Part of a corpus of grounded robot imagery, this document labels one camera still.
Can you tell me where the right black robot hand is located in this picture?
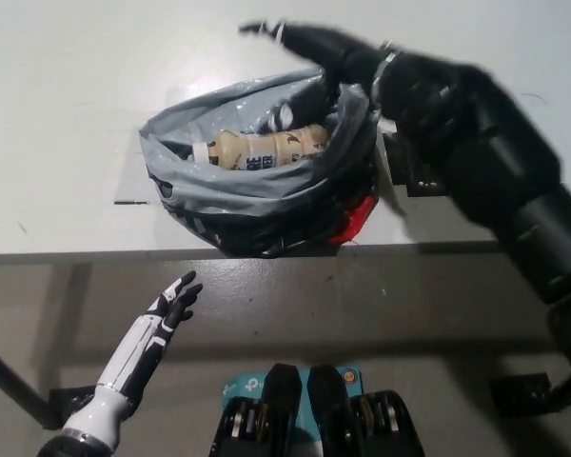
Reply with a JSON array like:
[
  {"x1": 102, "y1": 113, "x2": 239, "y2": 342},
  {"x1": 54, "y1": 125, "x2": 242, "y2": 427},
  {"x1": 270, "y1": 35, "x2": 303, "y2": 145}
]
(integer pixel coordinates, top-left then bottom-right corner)
[{"x1": 239, "y1": 18, "x2": 489, "y2": 204}]

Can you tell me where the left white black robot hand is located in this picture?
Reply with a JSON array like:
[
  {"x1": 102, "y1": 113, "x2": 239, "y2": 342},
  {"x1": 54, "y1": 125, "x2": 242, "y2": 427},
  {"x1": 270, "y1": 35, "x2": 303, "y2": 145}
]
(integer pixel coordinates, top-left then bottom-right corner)
[{"x1": 93, "y1": 270, "x2": 205, "y2": 399}]

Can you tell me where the beige protein shake bottle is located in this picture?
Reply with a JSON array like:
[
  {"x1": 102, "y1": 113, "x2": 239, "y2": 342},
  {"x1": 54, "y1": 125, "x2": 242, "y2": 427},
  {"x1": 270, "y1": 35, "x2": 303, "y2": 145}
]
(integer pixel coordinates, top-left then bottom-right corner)
[{"x1": 189, "y1": 122, "x2": 332, "y2": 173}]

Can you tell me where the grey black plastic bag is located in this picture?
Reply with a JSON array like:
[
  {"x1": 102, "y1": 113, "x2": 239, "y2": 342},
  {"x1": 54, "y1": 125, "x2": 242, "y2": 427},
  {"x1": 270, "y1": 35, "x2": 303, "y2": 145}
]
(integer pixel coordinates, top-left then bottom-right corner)
[{"x1": 137, "y1": 66, "x2": 386, "y2": 260}]

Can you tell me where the black tape square marker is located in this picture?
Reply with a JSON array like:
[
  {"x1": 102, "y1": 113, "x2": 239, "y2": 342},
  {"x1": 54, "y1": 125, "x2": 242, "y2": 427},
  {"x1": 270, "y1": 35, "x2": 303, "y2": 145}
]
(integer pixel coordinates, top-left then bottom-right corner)
[{"x1": 393, "y1": 137, "x2": 454, "y2": 197}]

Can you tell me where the teal printed box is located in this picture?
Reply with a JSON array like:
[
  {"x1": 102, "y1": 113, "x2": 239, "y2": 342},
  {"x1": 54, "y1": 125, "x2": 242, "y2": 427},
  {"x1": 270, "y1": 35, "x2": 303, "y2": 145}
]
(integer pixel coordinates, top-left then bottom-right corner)
[{"x1": 220, "y1": 365, "x2": 364, "y2": 413}]

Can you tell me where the black metal table leg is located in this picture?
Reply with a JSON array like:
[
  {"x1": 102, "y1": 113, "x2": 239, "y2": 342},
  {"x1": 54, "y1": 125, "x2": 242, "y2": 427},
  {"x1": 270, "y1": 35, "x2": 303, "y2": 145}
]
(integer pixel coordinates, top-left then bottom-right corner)
[{"x1": 0, "y1": 336, "x2": 49, "y2": 419}]

